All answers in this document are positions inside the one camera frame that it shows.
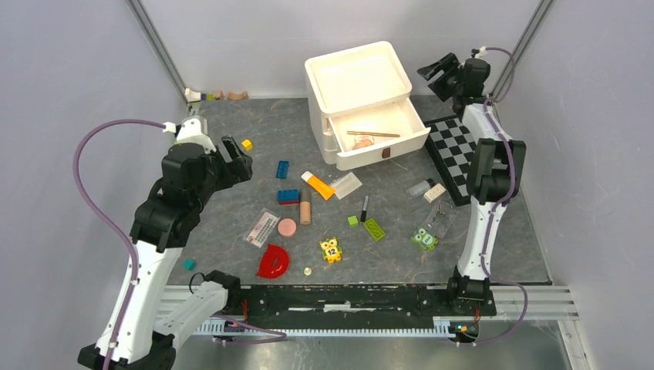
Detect clear packet white strips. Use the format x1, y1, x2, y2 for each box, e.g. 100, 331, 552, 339
330, 172, 362, 200

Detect lime green flat brick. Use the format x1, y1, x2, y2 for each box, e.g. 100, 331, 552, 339
363, 218, 386, 242

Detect red arch brick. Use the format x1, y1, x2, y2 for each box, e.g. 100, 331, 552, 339
256, 244, 291, 280

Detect teal small cube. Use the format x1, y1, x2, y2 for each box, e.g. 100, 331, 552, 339
183, 258, 197, 271

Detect beige small block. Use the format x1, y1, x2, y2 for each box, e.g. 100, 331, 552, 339
423, 183, 447, 204

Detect black grey chessboard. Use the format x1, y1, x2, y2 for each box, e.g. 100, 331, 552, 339
423, 116, 476, 207

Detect small lime green cube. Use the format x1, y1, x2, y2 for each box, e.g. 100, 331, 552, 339
347, 216, 359, 227

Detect small glass bottle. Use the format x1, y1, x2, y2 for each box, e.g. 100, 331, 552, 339
405, 178, 436, 199

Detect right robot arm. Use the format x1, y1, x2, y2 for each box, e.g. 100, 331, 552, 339
417, 49, 526, 315

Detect gold makeup brush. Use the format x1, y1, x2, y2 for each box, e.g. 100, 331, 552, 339
346, 130, 401, 138

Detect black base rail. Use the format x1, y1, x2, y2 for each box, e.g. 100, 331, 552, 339
222, 284, 497, 330

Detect beige foundation bottle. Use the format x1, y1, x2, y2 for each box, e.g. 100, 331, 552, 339
299, 190, 312, 226

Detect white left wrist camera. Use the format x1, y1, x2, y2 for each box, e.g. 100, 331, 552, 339
162, 115, 217, 153

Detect orange cream tube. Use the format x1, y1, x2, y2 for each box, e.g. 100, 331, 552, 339
301, 171, 335, 200

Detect blue red duplo brick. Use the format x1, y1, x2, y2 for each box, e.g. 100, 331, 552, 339
277, 189, 301, 205

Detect blue flat brick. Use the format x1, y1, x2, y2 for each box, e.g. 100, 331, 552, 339
275, 160, 290, 180

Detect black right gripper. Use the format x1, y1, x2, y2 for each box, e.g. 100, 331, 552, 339
415, 52, 462, 102

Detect white three-drawer organizer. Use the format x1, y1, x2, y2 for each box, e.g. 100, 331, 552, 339
304, 41, 430, 171

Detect yellow owl brick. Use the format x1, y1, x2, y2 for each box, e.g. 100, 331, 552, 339
319, 237, 342, 264

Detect wooden arch block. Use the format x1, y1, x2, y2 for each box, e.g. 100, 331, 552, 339
225, 91, 249, 100

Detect pink round sponge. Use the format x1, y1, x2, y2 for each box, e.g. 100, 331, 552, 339
278, 218, 297, 237

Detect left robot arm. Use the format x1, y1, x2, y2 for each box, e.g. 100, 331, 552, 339
77, 135, 252, 369

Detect false eyelash case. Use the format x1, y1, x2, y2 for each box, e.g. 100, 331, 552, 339
243, 208, 281, 248

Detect yellow small cube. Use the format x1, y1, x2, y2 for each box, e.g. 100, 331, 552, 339
241, 139, 254, 152

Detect clear plastic bag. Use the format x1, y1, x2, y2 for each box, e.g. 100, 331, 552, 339
422, 200, 458, 239

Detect white corner block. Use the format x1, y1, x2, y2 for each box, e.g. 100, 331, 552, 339
184, 87, 203, 104

